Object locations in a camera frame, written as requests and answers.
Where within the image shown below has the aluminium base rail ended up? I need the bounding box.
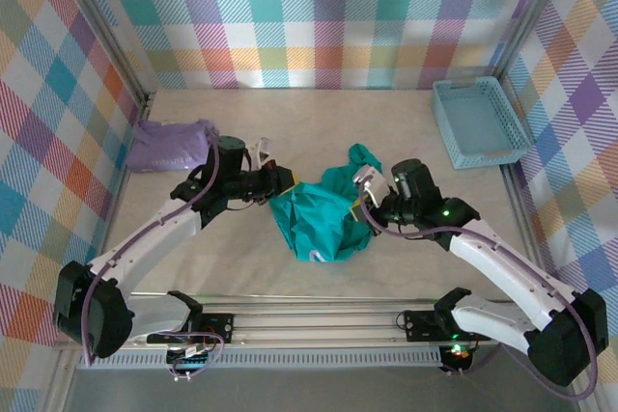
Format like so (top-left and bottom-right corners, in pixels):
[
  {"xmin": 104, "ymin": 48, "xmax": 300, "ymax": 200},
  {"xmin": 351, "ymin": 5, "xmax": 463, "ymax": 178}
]
[{"xmin": 52, "ymin": 293, "xmax": 588, "ymax": 350}]

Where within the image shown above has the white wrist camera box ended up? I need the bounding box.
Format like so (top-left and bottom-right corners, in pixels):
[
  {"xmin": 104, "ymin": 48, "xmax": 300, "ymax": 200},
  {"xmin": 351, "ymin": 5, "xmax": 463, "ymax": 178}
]
[
  {"xmin": 248, "ymin": 136, "xmax": 272, "ymax": 166},
  {"xmin": 351, "ymin": 164, "xmax": 390, "ymax": 206}
]

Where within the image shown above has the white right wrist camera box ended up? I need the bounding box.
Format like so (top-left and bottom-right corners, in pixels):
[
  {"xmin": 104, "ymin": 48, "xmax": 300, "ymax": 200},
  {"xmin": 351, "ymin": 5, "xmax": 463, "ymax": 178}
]
[{"xmin": 351, "ymin": 164, "xmax": 390, "ymax": 206}]

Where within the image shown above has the aluminium corner post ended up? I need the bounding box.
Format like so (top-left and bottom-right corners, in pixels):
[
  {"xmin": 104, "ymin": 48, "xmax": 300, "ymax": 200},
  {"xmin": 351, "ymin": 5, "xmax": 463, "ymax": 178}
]
[
  {"xmin": 487, "ymin": 0, "xmax": 580, "ymax": 83},
  {"xmin": 47, "ymin": 0, "xmax": 158, "ymax": 117}
]

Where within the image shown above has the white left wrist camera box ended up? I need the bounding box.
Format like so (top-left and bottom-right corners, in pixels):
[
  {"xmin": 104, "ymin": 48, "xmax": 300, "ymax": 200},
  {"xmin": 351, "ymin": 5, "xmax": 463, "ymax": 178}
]
[{"xmin": 248, "ymin": 136, "xmax": 272, "ymax": 166}]

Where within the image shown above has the folded purple t-shirt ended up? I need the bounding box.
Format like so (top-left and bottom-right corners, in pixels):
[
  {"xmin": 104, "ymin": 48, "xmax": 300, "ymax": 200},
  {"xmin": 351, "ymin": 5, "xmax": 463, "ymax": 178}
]
[{"xmin": 126, "ymin": 117, "xmax": 221, "ymax": 175}]

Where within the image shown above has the light blue plastic basket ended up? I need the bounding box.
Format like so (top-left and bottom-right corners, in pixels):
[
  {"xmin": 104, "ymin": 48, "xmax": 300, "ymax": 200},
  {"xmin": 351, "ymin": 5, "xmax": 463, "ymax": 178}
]
[{"xmin": 431, "ymin": 76, "xmax": 531, "ymax": 170}]

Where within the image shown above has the teal t-shirt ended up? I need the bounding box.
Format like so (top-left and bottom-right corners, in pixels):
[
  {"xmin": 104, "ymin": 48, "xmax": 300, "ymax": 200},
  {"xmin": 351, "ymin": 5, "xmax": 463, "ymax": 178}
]
[{"xmin": 267, "ymin": 143, "xmax": 387, "ymax": 263}]

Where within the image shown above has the grey slotted cable duct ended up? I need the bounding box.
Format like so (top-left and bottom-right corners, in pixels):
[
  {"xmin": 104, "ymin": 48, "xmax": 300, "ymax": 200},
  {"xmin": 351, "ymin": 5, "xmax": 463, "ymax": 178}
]
[{"xmin": 74, "ymin": 351, "xmax": 445, "ymax": 370}]

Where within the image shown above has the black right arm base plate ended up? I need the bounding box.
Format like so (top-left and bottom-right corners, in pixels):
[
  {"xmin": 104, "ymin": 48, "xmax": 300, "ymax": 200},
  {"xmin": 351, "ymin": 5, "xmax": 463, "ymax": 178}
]
[{"xmin": 403, "ymin": 310, "xmax": 493, "ymax": 342}]

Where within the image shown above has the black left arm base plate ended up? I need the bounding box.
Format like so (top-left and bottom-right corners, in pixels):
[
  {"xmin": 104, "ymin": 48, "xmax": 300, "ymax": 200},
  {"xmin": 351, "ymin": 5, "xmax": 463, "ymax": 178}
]
[{"xmin": 146, "ymin": 313, "xmax": 236, "ymax": 345}]

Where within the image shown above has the aluminium frame leg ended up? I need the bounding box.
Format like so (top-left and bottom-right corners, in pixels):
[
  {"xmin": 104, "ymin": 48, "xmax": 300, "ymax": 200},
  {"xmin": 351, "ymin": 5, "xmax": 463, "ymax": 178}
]
[{"xmin": 42, "ymin": 348, "xmax": 81, "ymax": 412}]

